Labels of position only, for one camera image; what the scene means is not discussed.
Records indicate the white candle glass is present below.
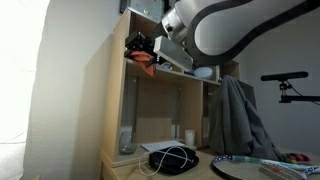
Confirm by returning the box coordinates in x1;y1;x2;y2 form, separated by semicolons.
184;129;196;147

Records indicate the black framed picture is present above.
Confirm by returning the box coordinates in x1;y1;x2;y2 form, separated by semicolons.
119;0;166;24

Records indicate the orange towel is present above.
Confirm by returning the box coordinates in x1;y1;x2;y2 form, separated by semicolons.
129;49;157;77

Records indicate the light wooden shelf unit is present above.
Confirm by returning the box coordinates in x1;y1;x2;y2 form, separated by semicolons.
99;8;242;169

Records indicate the tall clear glass vase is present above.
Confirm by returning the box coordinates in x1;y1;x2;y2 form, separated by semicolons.
119;76;139;134

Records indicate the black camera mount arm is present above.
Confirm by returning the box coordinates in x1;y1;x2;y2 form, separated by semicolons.
278;81;320;106

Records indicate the white keyboard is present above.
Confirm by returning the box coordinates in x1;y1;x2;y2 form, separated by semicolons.
140;139;185;153

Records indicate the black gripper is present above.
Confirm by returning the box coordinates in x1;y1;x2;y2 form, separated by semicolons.
123;30;165;68

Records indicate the white round bowl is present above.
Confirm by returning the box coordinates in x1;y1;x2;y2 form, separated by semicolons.
193;66;214;80

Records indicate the white blue teal tennis racket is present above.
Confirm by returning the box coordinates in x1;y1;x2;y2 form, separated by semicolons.
211;154;320;180

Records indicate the white grey wrist camera box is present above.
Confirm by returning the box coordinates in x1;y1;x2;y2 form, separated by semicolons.
152;35;195;73

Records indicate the black bar camera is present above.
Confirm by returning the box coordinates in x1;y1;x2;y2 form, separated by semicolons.
260;71;309;82

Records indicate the grey cloth blanket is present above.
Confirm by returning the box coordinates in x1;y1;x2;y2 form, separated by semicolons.
208;75;284;163

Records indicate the dark grey chair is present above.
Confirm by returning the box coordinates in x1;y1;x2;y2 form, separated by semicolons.
238;79;258;111

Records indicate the red ball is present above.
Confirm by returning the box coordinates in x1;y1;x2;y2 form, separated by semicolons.
296;153;310;163

